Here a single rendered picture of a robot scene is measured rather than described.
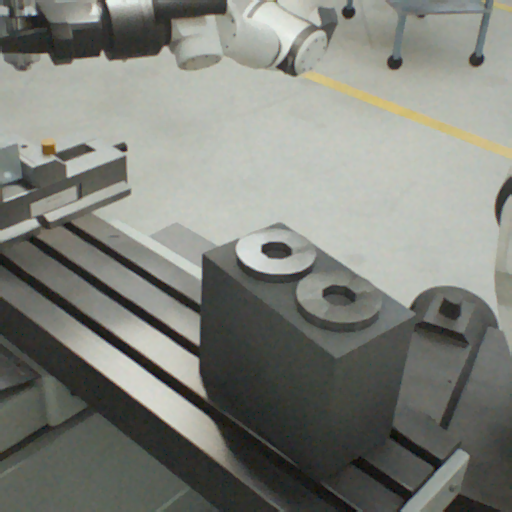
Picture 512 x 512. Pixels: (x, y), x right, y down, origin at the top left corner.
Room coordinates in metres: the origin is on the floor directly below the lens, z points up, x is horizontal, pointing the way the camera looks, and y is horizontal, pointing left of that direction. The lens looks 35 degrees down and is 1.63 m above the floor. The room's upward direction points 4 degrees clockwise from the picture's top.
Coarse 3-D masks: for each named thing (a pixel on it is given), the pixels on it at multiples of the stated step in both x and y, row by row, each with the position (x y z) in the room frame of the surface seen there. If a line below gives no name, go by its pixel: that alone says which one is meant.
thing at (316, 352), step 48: (240, 240) 0.78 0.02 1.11; (288, 240) 0.78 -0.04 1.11; (240, 288) 0.71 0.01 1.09; (288, 288) 0.71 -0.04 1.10; (336, 288) 0.71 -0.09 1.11; (240, 336) 0.71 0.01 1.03; (288, 336) 0.65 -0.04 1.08; (336, 336) 0.64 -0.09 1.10; (384, 336) 0.65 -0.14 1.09; (240, 384) 0.70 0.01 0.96; (288, 384) 0.65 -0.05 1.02; (336, 384) 0.61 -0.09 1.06; (384, 384) 0.66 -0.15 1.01; (288, 432) 0.64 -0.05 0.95; (336, 432) 0.61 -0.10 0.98; (384, 432) 0.67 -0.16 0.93
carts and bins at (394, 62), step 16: (352, 0) 4.82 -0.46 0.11; (384, 0) 4.29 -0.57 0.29; (400, 0) 4.11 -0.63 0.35; (416, 0) 4.27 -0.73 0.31; (432, 0) 4.29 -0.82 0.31; (448, 0) 4.31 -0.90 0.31; (464, 0) 4.33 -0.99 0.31; (352, 16) 4.83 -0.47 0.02; (400, 16) 4.09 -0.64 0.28; (400, 32) 4.09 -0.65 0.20; (480, 32) 4.22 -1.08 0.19; (400, 48) 4.09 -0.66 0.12; (480, 48) 4.21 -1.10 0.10; (400, 64) 4.10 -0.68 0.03; (480, 64) 4.22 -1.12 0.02
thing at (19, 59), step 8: (0, 24) 1.00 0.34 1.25; (8, 24) 1.00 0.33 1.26; (24, 24) 1.00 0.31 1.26; (32, 24) 1.01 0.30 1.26; (8, 32) 1.00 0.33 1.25; (16, 32) 1.00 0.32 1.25; (8, 56) 1.00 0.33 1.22; (16, 56) 1.00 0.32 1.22; (24, 56) 1.00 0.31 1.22; (32, 56) 1.00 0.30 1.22; (40, 56) 1.02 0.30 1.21; (16, 64) 1.00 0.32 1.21; (24, 64) 1.00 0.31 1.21
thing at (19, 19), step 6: (0, 12) 1.01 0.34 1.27; (6, 12) 1.01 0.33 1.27; (24, 12) 1.01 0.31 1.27; (30, 12) 1.02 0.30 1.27; (36, 12) 1.02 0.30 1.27; (0, 18) 1.00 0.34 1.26; (6, 18) 1.00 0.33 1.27; (12, 18) 1.00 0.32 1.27; (18, 18) 1.00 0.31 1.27; (24, 18) 1.00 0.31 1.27; (30, 18) 1.01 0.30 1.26; (36, 18) 1.02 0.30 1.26; (12, 24) 1.00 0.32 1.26; (18, 24) 1.00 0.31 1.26
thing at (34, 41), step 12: (0, 36) 0.99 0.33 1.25; (12, 36) 0.99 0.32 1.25; (24, 36) 0.99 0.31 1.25; (36, 36) 1.00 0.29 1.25; (48, 36) 1.00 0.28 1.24; (0, 48) 0.98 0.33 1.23; (12, 48) 0.98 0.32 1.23; (24, 48) 0.99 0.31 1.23; (36, 48) 1.00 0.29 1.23; (48, 48) 1.00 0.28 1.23
